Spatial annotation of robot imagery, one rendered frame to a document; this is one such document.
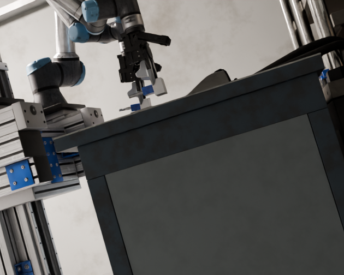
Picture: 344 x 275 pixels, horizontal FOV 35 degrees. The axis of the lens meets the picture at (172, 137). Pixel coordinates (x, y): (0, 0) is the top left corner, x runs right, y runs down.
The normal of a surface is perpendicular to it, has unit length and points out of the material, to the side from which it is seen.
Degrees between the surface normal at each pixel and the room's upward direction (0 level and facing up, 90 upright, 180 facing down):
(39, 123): 90
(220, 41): 90
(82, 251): 90
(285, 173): 90
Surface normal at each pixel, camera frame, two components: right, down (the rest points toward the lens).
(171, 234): -0.18, -0.02
